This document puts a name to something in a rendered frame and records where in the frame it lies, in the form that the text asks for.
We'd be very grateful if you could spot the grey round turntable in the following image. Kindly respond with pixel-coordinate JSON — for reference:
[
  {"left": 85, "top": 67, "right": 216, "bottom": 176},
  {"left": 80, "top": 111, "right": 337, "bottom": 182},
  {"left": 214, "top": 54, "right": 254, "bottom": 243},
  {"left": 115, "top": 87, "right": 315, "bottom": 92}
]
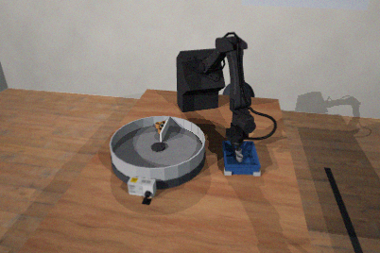
[{"left": 110, "top": 116, "right": 206, "bottom": 205}]

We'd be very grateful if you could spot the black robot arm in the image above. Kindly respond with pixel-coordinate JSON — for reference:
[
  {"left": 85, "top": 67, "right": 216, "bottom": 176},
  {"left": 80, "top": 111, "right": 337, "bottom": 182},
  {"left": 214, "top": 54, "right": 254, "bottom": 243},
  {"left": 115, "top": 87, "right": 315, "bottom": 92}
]
[{"left": 185, "top": 36, "right": 256, "bottom": 146}]

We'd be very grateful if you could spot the blue open box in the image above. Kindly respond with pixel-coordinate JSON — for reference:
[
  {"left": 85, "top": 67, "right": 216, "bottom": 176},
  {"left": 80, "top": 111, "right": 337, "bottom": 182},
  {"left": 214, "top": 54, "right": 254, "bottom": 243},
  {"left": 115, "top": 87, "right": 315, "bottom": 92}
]
[{"left": 222, "top": 141, "right": 261, "bottom": 175}]

